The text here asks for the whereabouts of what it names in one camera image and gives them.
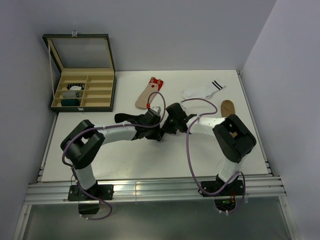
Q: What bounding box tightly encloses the grey rolled sock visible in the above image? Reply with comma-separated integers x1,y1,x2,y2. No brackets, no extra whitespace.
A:
62,90,82,99

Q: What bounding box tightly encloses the brown sock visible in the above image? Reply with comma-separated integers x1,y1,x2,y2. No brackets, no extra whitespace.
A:
220,99,237,138

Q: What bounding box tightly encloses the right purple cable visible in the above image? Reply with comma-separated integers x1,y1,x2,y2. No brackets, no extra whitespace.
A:
181,97,248,215

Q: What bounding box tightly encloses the black white rolled sock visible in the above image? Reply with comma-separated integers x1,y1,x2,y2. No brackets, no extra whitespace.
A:
66,83,85,91

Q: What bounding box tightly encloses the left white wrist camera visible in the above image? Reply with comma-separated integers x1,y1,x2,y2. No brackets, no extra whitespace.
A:
146,103,161,116

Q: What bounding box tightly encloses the dark green rolled sock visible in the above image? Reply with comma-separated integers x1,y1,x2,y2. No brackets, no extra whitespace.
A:
61,98,81,107

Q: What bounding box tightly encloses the white striped sock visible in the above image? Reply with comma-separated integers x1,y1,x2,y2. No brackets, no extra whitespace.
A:
182,79,226,100

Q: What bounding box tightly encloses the beige reindeer sock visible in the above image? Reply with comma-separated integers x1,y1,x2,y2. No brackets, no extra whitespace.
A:
135,77,164,110

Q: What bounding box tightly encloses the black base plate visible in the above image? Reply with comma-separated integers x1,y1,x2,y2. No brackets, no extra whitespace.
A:
200,176,246,213
67,183,114,216

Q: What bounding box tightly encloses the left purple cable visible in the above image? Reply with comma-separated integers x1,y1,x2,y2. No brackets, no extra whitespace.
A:
61,91,167,221

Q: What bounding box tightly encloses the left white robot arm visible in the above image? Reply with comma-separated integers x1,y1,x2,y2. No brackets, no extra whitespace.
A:
60,107,163,200

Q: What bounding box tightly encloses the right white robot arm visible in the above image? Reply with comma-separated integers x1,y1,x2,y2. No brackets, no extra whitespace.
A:
162,103,257,195

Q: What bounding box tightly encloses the black compartment storage box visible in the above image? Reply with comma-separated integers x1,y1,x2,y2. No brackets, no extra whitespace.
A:
42,30,117,113

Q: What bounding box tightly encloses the purple cable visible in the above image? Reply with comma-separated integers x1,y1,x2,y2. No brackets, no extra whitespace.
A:
181,97,248,215
61,91,167,221

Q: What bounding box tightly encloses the aluminium mounting rail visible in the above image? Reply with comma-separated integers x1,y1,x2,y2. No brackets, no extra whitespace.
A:
23,175,287,205

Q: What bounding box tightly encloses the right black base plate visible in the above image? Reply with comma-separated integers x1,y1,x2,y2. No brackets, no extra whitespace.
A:
200,176,246,213

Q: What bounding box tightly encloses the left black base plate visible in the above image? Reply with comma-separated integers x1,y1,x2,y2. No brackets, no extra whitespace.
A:
67,183,114,216

